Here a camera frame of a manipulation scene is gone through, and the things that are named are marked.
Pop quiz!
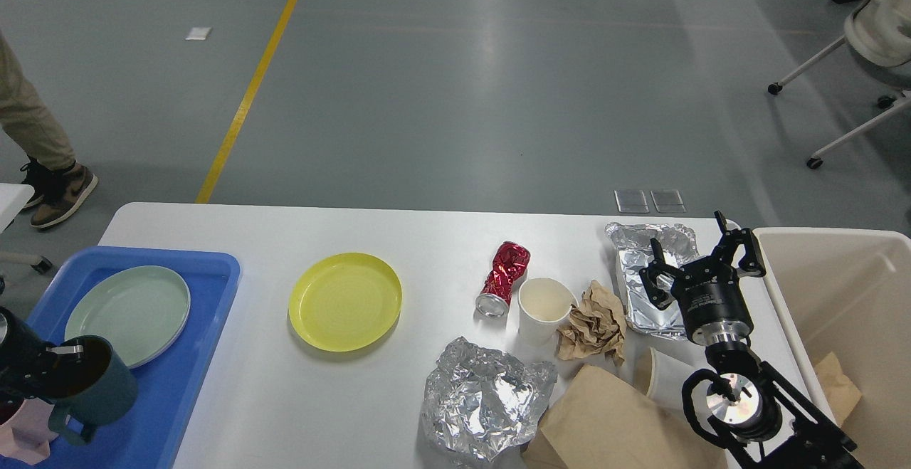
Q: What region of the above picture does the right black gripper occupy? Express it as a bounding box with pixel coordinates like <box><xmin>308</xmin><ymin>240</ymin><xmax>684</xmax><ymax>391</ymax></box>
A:
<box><xmin>638</xmin><ymin>211</ymin><xmax>766</xmax><ymax>346</ymax></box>

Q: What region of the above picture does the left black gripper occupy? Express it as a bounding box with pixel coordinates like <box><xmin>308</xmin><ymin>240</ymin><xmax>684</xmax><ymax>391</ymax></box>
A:
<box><xmin>1</xmin><ymin>307</ymin><xmax>85</xmax><ymax>404</ymax></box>

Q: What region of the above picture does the dark teal mug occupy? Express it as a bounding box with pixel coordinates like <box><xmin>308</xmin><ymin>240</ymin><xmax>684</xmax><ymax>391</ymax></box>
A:
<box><xmin>48</xmin><ymin>335</ymin><xmax>139</xmax><ymax>446</ymax></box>

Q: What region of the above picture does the pink mug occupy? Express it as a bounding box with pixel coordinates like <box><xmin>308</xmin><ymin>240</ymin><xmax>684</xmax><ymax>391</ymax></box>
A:
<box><xmin>1</xmin><ymin>399</ymin><xmax>58</xmax><ymax>465</ymax></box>

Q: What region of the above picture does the yellow plate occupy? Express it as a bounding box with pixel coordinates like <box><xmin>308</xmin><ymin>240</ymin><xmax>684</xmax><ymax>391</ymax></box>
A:
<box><xmin>288</xmin><ymin>252</ymin><xmax>403</xmax><ymax>353</ymax></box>

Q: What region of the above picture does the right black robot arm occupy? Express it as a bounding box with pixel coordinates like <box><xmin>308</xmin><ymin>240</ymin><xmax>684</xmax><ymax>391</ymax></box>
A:
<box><xmin>638</xmin><ymin>211</ymin><xmax>861</xmax><ymax>468</ymax></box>

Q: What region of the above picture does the aluminium foil tray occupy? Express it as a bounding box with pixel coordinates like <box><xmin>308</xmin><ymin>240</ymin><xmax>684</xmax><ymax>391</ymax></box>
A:
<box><xmin>605</xmin><ymin>222</ymin><xmax>700</xmax><ymax>340</ymax></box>

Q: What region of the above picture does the floor socket plate right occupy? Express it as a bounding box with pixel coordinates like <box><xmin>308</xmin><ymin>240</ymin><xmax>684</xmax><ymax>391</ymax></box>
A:
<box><xmin>650</xmin><ymin>189</ymin><xmax>687</xmax><ymax>215</ymax></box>

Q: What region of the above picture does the floor socket plate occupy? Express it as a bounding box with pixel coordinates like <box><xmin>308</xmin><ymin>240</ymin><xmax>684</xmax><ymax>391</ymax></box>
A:
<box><xmin>614</xmin><ymin>189</ymin><xmax>650</xmax><ymax>215</ymax></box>
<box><xmin>650</xmin><ymin>189</ymin><xmax>687</xmax><ymax>215</ymax></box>

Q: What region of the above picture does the pale green plate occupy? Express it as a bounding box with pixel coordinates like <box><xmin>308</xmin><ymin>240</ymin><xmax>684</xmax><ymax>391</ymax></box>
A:
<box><xmin>64</xmin><ymin>265</ymin><xmax>191</xmax><ymax>369</ymax></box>

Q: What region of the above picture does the floor socket plate left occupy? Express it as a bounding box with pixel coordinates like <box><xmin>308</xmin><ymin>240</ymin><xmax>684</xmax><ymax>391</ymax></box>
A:
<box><xmin>614</xmin><ymin>189</ymin><xmax>650</xmax><ymax>215</ymax></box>

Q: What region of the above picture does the tipped white paper cup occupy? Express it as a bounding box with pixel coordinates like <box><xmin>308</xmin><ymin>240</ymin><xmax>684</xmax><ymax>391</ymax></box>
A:
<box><xmin>632</xmin><ymin>348</ymin><xmax>697</xmax><ymax>413</ymax></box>

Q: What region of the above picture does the blue plastic tray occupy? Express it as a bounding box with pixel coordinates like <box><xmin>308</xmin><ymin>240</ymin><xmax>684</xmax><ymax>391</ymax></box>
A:
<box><xmin>26</xmin><ymin>246</ymin><xmax>241</xmax><ymax>468</ymax></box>

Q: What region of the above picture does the crumpled brown paper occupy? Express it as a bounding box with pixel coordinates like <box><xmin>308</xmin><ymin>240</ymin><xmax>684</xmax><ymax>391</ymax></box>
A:
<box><xmin>557</xmin><ymin>280</ymin><xmax>628</xmax><ymax>367</ymax></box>

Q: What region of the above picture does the beige plastic bin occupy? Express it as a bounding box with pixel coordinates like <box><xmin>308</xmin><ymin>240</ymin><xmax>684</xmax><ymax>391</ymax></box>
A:
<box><xmin>755</xmin><ymin>228</ymin><xmax>910</xmax><ymax>468</ymax></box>

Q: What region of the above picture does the white side table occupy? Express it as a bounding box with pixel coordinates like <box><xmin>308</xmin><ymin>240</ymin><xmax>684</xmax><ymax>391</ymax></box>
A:
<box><xmin>1</xmin><ymin>183</ymin><xmax>54</xmax><ymax>275</ymax></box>

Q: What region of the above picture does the person in khaki trousers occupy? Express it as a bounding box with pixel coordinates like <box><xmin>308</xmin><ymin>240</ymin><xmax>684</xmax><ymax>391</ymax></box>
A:
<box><xmin>1</xmin><ymin>38</ymin><xmax>100</xmax><ymax>231</ymax></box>

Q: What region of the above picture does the brown paper bag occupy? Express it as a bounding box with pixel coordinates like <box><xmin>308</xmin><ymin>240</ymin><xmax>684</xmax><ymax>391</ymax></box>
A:
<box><xmin>521</xmin><ymin>364</ymin><xmax>727</xmax><ymax>468</ymax></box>

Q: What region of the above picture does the brown paper in bin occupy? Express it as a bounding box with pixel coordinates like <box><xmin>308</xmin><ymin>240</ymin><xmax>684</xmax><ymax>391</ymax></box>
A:
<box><xmin>813</xmin><ymin>352</ymin><xmax>863</xmax><ymax>426</ymax></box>

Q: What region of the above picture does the crushed red can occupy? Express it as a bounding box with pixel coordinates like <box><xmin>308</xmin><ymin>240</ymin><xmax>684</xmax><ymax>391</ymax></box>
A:
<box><xmin>475</xmin><ymin>241</ymin><xmax>531</xmax><ymax>319</ymax></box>

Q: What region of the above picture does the crumpled aluminium foil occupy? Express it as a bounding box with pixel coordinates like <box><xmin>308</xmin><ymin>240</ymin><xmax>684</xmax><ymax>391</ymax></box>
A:
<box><xmin>419</xmin><ymin>337</ymin><xmax>559</xmax><ymax>468</ymax></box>

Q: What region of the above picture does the white office chair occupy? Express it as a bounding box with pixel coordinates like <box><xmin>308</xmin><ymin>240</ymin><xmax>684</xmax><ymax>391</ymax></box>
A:
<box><xmin>767</xmin><ymin>0</ymin><xmax>910</xmax><ymax>169</ymax></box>

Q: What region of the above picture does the white floor marker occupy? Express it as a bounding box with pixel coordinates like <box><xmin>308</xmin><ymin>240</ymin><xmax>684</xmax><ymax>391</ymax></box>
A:
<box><xmin>184</xmin><ymin>26</ymin><xmax>212</xmax><ymax>41</ymax></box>

